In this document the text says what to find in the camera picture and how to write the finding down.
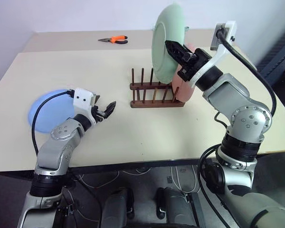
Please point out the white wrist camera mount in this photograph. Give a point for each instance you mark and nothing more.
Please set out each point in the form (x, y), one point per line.
(230, 31)
(82, 97)

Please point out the green plate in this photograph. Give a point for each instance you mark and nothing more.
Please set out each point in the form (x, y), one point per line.
(161, 33)

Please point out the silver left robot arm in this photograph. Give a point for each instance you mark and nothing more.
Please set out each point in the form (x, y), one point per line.
(52, 152)

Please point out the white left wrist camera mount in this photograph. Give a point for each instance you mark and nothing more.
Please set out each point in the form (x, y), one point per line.
(82, 97)

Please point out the wooden dish rack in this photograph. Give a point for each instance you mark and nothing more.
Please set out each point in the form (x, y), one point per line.
(154, 103)

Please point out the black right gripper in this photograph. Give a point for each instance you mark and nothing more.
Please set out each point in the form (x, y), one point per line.
(196, 61)

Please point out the blue plate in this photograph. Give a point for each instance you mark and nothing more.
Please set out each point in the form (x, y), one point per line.
(46, 111)

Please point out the dark rounded grey shape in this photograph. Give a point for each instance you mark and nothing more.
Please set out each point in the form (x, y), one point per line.
(116, 209)
(178, 209)

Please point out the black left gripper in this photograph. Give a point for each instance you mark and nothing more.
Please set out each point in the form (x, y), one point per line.
(99, 115)

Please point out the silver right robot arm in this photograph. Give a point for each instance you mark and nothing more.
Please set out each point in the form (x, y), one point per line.
(230, 95)

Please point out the pink plate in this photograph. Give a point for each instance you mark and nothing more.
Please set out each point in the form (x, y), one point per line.
(184, 91)

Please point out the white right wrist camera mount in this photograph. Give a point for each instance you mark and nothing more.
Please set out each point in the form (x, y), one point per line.
(230, 31)

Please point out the dark perforated metal frame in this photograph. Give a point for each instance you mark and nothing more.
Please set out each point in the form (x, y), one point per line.
(278, 57)

